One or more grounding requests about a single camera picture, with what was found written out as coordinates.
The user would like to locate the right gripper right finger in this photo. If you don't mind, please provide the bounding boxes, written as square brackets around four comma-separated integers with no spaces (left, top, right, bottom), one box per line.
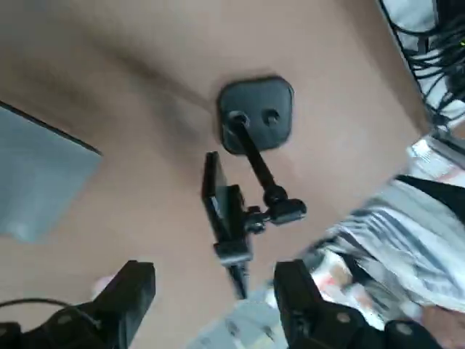
[272,259,444,349]

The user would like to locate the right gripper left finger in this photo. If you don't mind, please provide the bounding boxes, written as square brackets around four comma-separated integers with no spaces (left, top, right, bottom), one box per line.
[0,260,157,349]

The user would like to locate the black desktop phone stand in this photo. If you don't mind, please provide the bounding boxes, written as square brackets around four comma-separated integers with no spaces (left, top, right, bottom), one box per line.
[213,74,308,300]

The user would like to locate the person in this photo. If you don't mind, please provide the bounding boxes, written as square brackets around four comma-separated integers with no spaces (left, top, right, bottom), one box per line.
[301,174,465,349]

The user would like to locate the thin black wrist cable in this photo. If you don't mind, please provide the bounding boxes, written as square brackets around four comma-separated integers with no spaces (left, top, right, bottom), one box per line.
[0,297,97,323]

